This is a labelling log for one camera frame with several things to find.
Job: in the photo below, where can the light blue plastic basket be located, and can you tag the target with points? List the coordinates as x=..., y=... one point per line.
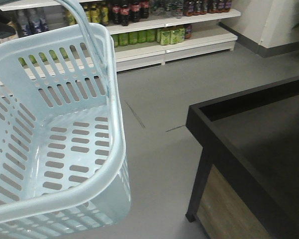
x=63, y=166

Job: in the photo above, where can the white supermarket shelf unit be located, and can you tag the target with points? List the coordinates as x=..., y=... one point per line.
x=164, y=36

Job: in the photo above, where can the black wooden display table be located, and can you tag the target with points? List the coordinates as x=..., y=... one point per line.
x=247, y=181

